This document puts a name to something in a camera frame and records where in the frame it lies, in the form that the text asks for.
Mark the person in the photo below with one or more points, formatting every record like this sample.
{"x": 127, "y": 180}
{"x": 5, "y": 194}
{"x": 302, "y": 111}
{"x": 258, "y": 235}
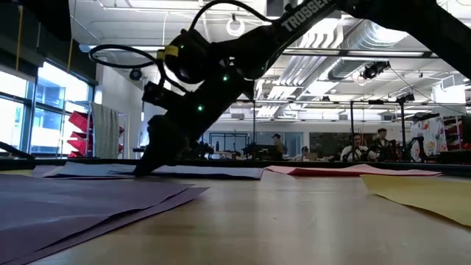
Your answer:
{"x": 305, "y": 151}
{"x": 355, "y": 151}
{"x": 278, "y": 145}
{"x": 382, "y": 141}

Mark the long ceiling light fixture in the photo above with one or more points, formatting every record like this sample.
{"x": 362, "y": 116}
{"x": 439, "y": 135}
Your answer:
{"x": 84, "y": 48}

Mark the black rig frame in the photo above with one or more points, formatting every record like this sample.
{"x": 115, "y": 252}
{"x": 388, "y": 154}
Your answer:
{"x": 376, "y": 102}
{"x": 254, "y": 125}

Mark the black round ceiling speaker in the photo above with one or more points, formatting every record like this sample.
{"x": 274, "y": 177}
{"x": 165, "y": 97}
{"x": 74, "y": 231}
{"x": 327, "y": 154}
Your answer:
{"x": 135, "y": 74}

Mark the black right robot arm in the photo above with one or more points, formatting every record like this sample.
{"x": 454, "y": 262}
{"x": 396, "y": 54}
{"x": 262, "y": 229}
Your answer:
{"x": 404, "y": 25}

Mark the black slanted strut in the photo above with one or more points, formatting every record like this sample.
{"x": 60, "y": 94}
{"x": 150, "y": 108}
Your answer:
{"x": 14, "y": 151}

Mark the large glass window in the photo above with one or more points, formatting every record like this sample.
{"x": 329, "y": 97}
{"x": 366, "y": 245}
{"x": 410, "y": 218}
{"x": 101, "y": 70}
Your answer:
{"x": 14, "y": 121}

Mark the grey hanging cloth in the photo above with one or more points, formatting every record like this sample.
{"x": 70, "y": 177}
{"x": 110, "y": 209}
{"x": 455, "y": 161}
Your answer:
{"x": 105, "y": 132}

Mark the small black monitor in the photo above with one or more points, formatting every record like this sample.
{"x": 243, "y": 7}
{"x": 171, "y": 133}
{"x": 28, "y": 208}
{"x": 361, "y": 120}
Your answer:
{"x": 265, "y": 151}

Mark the silver spiral air duct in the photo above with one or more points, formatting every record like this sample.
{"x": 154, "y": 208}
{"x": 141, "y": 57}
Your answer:
{"x": 368, "y": 40}

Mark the red shelf unit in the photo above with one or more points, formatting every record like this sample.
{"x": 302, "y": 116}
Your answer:
{"x": 454, "y": 132}

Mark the pink paper sheet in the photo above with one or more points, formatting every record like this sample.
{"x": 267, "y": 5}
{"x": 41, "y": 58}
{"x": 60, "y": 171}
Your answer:
{"x": 320, "y": 173}
{"x": 349, "y": 169}

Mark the black aluminium frame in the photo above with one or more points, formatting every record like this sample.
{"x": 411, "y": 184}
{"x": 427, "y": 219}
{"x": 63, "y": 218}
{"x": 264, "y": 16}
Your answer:
{"x": 250, "y": 162}

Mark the floral printed cloth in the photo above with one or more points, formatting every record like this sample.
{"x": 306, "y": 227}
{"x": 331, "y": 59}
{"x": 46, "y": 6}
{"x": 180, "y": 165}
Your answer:
{"x": 430, "y": 132}

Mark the red storage bin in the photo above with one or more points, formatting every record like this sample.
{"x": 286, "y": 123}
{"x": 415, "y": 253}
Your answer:
{"x": 81, "y": 135}
{"x": 78, "y": 146}
{"x": 79, "y": 120}

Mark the black rig camera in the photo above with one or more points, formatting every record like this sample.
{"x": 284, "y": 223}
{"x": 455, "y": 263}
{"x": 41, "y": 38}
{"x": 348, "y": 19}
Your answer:
{"x": 404, "y": 98}

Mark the white air duct unit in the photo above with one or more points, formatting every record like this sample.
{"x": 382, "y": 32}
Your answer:
{"x": 324, "y": 37}

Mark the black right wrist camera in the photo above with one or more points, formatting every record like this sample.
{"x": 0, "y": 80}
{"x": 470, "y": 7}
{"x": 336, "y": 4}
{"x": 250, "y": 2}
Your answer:
{"x": 158, "y": 95}

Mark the dark wall board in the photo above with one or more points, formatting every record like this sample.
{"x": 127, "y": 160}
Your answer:
{"x": 331, "y": 147}

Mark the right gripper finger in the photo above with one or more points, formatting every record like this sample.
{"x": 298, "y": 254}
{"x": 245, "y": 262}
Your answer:
{"x": 162, "y": 147}

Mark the yellow paper sheet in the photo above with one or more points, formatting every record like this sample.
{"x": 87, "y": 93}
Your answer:
{"x": 423, "y": 191}
{"x": 14, "y": 172}

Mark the black camera cluster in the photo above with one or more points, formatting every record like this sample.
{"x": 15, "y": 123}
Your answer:
{"x": 373, "y": 70}

